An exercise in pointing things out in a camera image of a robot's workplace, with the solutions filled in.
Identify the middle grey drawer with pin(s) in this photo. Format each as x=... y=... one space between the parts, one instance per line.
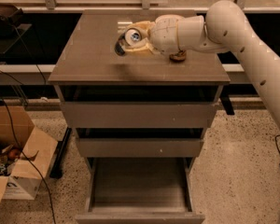
x=139 y=148

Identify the top grey drawer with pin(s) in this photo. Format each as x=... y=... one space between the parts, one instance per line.
x=90 y=115

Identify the silver redbull can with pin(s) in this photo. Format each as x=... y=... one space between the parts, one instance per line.
x=127 y=41

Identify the dark device on left shelf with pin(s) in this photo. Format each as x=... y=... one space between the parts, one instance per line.
x=12 y=29

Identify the bottom open grey drawer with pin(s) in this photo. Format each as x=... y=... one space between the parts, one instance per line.
x=139 y=191

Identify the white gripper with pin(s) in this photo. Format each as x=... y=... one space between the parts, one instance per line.
x=164 y=34

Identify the grey drawer cabinet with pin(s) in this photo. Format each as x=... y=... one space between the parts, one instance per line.
x=89 y=71

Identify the open cardboard box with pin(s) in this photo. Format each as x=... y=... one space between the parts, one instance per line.
x=25 y=154

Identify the black table leg base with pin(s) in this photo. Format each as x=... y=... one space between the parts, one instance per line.
x=56 y=169

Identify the snack bags in box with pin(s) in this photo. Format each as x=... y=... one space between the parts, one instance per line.
x=8 y=155

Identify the white bowl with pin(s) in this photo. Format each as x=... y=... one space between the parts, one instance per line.
x=169 y=16

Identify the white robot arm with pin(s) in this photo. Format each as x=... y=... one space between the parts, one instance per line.
x=224 y=28

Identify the gold soda can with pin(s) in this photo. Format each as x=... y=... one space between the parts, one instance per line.
x=178 y=57

